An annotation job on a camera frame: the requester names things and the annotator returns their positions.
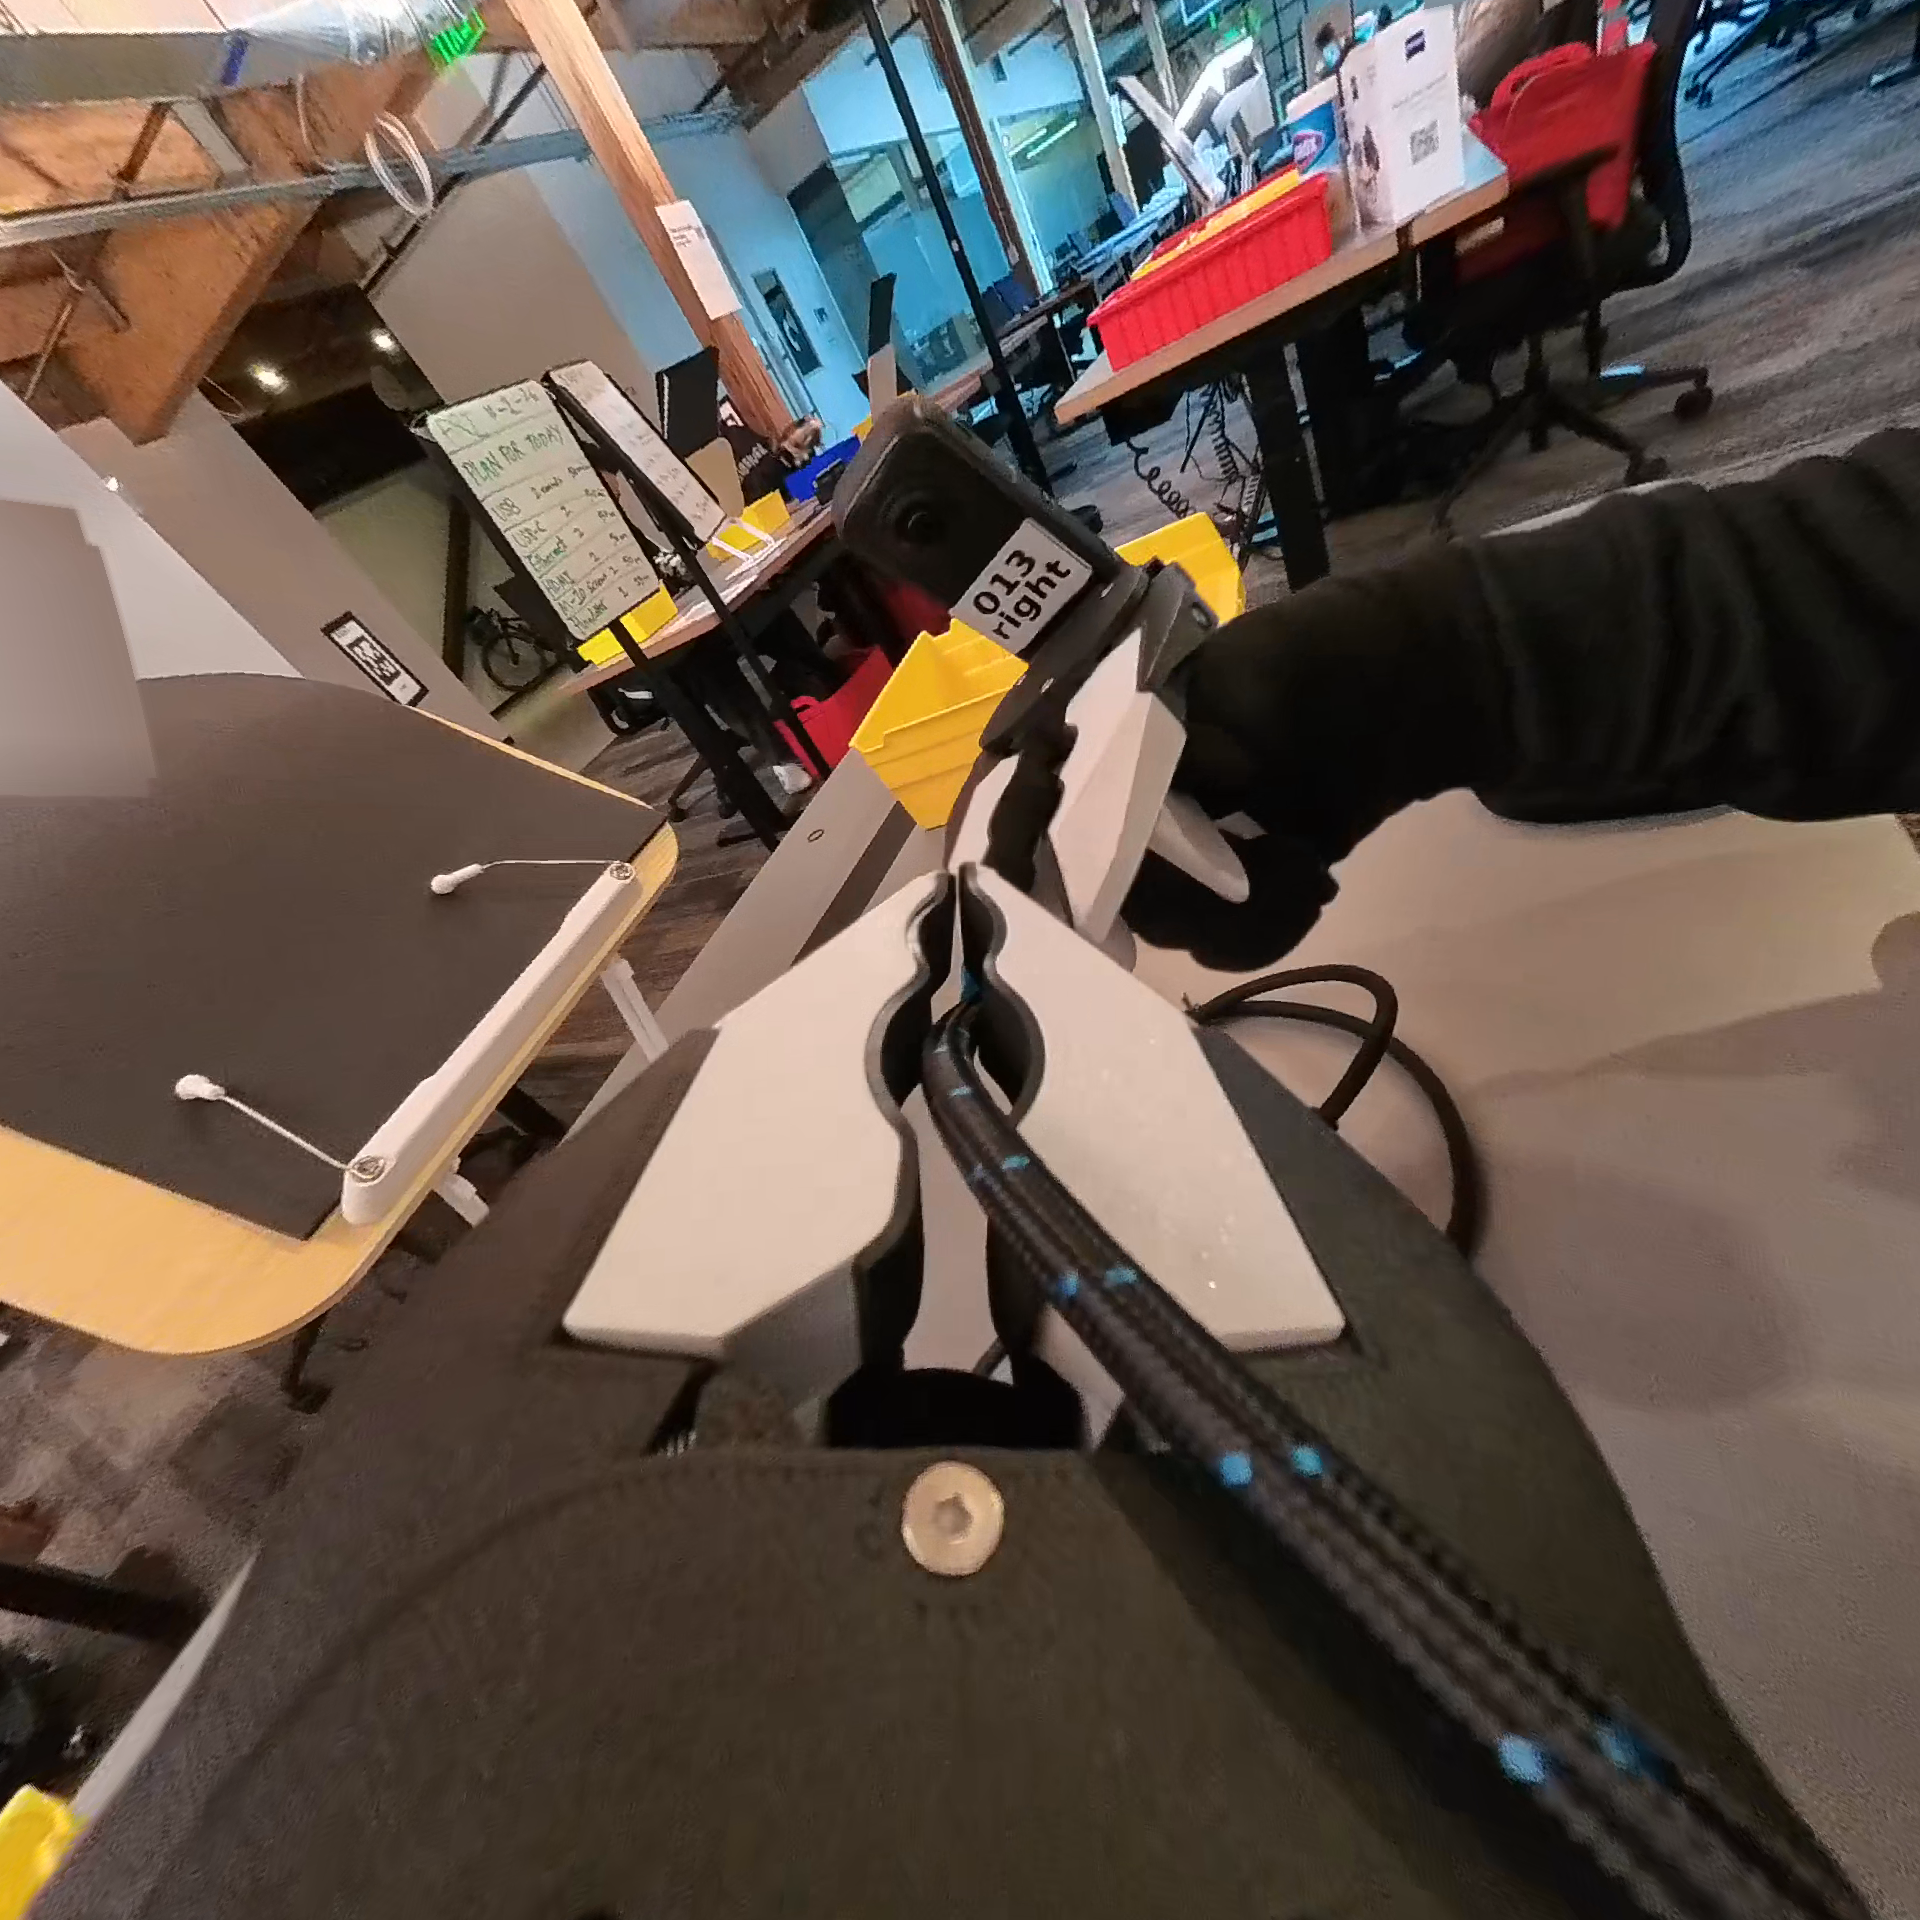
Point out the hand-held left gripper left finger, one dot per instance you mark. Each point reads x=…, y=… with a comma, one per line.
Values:
x=749, y=1169

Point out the white printed box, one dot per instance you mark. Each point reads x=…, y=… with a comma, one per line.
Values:
x=1403, y=121

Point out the wooden board white stand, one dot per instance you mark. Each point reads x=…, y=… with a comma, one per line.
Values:
x=300, y=899

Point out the black floor pole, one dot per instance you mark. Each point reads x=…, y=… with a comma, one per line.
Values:
x=961, y=258

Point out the long wooden table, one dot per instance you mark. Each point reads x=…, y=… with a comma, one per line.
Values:
x=707, y=601

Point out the red plastic bin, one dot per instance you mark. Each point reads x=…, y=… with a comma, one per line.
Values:
x=1198, y=286

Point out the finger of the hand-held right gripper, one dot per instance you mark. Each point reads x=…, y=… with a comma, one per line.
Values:
x=1116, y=797
x=999, y=813

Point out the wooden desk black legs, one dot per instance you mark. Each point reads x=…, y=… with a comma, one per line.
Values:
x=1276, y=324

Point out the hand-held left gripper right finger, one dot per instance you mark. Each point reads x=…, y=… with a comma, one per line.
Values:
x=1198, y=1169

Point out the handwritten whiteboard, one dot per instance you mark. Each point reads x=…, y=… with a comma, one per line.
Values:
x=542, y=519
x=638, y=443

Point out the office chair red cover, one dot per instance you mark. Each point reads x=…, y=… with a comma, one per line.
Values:
x=1576, y=167

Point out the printed marker tag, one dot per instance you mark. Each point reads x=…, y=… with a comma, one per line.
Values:
x=375, y=660

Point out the small yellow parts bin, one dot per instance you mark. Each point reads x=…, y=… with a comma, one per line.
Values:
x=630, y=629
x=765, y=519

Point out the yellow plastic bin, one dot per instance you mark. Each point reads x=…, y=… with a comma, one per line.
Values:
x=933, y=722

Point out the person's right hand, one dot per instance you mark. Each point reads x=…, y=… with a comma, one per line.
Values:
x=1320, y=722

